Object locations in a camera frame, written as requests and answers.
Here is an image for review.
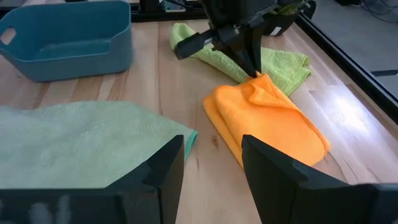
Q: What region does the teal plastic bin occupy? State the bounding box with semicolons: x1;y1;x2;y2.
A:
0;0;134;83

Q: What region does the lime green microfiber towel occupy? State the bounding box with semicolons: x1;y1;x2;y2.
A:
169;22;312;96

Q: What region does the black aluminium table frame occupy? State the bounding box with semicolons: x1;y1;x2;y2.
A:
65;0;398;125

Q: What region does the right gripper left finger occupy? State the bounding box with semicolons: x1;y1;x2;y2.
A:
0;134;187;224

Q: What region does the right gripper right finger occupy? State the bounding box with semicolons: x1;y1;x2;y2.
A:
241;134;398;224

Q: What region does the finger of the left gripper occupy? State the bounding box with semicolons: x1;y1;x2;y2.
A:
221;28;259;79
249;24;264;75

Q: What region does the orange microfiber towel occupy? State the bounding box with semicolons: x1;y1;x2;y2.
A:
202;73;331;169

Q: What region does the pale green teal-edged towel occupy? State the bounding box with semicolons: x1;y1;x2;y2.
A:
0;100;198;190

